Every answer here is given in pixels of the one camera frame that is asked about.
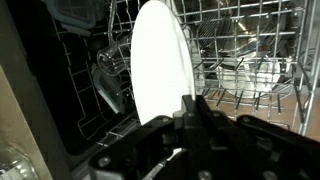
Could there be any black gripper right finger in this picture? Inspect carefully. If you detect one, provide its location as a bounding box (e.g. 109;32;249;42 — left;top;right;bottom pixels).
194;96;320;180

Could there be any white round plate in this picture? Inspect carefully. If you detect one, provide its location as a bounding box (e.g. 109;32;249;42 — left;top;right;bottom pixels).
130;0;197;126

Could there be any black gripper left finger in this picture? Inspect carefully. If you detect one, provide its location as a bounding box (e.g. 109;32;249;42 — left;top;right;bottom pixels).
88;94;214;180

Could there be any stainless steel bowl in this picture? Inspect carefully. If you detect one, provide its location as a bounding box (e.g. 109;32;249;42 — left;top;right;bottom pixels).
196;6;298;99

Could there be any dishwasher wire rack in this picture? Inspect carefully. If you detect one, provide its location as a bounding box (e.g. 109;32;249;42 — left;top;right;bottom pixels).
53;0;320;148

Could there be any clear drinking glass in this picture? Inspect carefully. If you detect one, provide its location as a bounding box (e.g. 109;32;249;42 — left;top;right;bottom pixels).
96;39;133;78

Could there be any glass container teal lid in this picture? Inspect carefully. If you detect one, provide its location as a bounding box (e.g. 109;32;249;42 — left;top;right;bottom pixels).
91;64;127;115
44;0;108;36

